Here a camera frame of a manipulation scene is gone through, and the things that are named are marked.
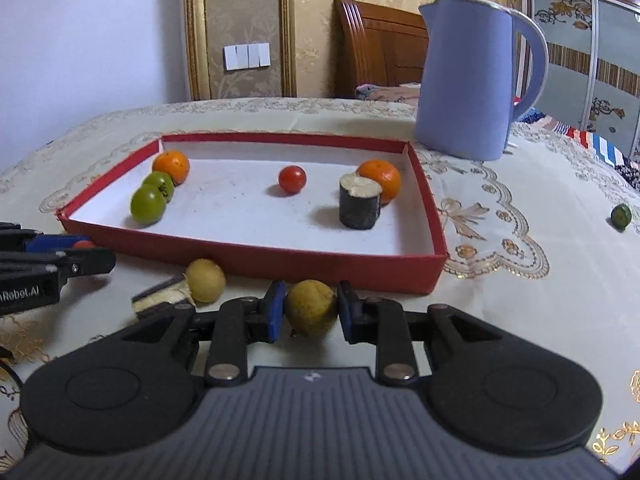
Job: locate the black sugarcane piece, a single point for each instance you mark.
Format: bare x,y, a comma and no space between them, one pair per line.
359,204
168,293

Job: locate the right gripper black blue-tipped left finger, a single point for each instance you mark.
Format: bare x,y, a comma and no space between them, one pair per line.
131,388

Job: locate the dark green lime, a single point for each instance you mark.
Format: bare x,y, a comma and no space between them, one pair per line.
621,217

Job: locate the green tomato in tray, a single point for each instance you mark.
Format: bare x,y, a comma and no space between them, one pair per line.
163,182

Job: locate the embroidered cream tablecloth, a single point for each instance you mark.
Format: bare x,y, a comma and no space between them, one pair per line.
530,247

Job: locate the wooden bed headboard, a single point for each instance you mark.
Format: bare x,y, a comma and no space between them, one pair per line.
380,45

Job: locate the striped colourful bedding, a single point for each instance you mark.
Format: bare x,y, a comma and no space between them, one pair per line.
604,151

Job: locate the orange tangerine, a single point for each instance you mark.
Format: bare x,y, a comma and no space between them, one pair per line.
386,174
173,163

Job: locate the sliding door wardrobe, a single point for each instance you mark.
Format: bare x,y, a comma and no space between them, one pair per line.
593,76

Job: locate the white wall switch panel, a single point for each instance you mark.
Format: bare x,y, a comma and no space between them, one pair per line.
246,56

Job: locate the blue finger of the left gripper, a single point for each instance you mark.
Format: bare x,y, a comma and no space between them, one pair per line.
15,238

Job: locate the yellow-brown fruit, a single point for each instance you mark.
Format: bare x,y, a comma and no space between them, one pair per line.
206,280
310,308

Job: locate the red cardboard tray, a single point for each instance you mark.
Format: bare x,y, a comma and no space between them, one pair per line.
231,209

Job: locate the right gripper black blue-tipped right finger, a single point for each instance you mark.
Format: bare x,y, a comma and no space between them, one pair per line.
486,386

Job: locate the gold wall frame moulding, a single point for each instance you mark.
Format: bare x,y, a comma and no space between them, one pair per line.
210,25

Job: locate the green tomato outside tray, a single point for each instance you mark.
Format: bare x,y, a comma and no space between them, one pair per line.
147,205

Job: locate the red cherry tomato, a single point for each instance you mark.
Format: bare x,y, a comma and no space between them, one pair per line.
84,244
292,179

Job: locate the blue electric kettle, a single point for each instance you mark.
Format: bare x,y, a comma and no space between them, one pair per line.
466,102

